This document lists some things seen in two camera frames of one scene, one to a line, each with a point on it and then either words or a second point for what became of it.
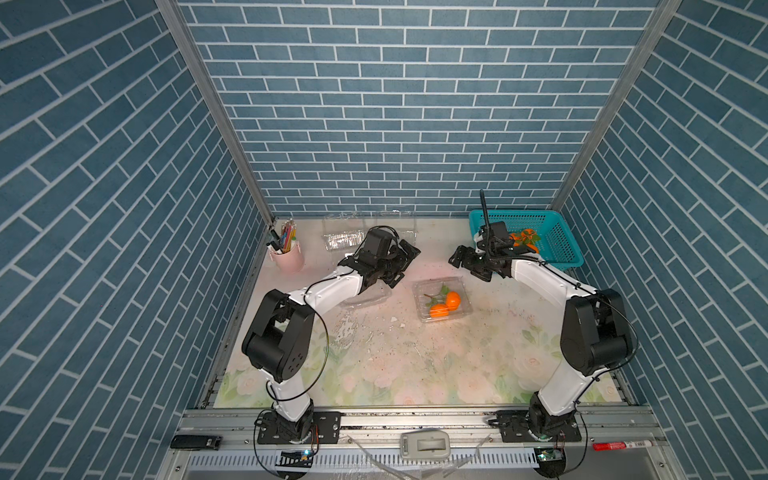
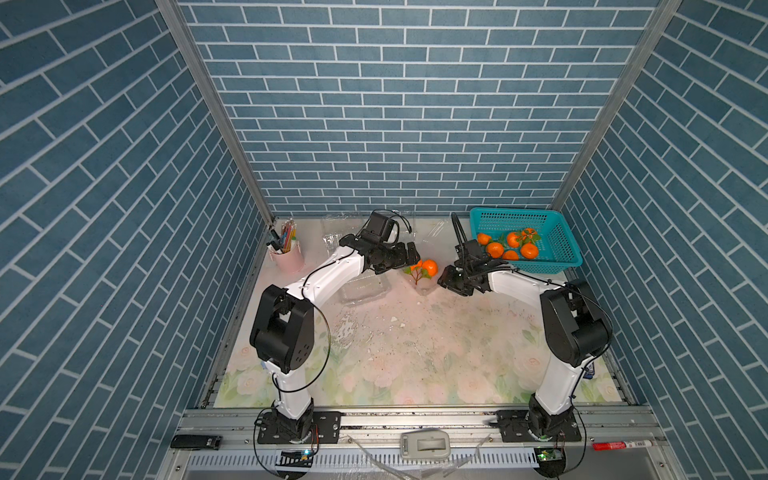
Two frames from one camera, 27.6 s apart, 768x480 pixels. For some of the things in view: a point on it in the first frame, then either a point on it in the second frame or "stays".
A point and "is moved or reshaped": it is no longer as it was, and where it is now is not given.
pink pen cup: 292,261 stays
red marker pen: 605,446 stays
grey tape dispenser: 425,444 stays
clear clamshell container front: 439,299 is moved or reshaped
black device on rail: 210,442 stays
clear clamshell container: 378,291 stays
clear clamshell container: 343,234 stays
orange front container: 452,301 -> 431,266
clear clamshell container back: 405,224 -> 428,225
